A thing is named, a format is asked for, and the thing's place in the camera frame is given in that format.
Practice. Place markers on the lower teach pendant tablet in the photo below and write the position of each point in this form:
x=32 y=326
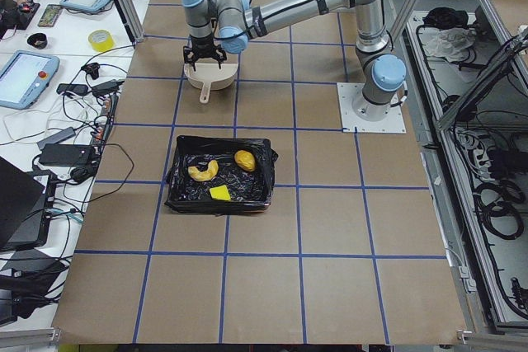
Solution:
x=24 y=77

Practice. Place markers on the pale croissant-shaped toy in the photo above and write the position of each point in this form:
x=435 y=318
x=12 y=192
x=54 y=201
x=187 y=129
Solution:
x=207 y=175

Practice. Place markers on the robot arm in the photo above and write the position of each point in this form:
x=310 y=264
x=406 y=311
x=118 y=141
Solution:
x=221 y=27

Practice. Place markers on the pink bin with black liner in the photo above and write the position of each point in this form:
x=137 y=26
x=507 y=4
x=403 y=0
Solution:
x=251 y=192

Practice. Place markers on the white crumpled cloth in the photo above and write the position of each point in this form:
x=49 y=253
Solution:
x=452 y=45

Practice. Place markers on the black power adapter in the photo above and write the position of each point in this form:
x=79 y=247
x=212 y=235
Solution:
x=66 y=155

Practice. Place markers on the white plastic dustpan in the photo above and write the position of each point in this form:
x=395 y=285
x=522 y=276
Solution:
x=208 y=77

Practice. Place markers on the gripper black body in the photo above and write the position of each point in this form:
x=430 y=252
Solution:
x=202 y=45

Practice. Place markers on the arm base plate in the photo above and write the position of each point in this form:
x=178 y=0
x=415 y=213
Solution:
x=360 y=116

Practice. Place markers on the yellow green sponge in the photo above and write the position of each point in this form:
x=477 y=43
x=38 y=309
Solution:
x=220 y=193

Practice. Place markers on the smartphone on table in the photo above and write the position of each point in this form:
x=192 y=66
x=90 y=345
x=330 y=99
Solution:
x=50 y=15

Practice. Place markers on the yellow tape roll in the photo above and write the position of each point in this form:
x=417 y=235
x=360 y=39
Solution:
x=101 y=40

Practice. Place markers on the yellow lemon-shaped toy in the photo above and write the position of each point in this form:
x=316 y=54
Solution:
x=245 y=160

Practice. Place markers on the black laptop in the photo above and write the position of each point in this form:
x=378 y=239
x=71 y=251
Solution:
x=26 y=201

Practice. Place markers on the black bowl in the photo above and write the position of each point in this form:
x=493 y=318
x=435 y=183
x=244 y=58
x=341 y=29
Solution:
x=38 y=40

